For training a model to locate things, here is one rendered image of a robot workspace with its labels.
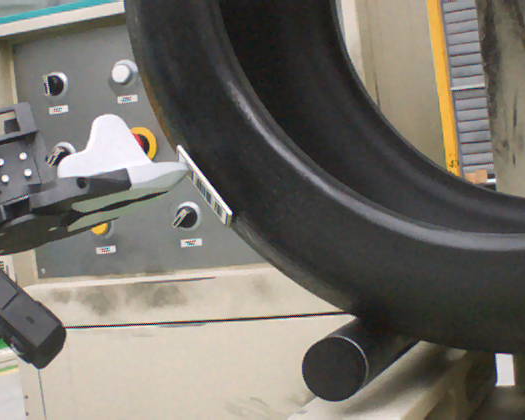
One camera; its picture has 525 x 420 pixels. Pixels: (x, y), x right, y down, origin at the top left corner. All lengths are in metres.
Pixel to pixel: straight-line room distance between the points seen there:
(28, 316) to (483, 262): 0.29
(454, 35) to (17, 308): 10.14
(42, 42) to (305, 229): 0.94
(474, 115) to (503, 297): 9.99
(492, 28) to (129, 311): 0.69
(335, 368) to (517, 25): 0.45
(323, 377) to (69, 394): 0.88
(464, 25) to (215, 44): 10.00
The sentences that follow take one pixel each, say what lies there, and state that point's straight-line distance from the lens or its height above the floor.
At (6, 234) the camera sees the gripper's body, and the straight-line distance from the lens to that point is 0.78.
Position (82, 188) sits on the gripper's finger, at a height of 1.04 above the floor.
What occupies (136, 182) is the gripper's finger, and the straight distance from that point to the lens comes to 0.79.
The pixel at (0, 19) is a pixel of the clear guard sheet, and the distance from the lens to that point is 1.69.
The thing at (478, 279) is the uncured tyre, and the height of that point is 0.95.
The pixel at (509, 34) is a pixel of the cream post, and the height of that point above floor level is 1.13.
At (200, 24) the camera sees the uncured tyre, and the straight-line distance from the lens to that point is 0.81.
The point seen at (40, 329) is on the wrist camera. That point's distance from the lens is 0.76.
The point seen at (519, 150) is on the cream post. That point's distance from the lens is 1.12.
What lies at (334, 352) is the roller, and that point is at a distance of 0.79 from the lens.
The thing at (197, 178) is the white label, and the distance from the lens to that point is 0.82.
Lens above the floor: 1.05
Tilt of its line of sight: 3 degrees down
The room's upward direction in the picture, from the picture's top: 7 degrees counter-clockwise
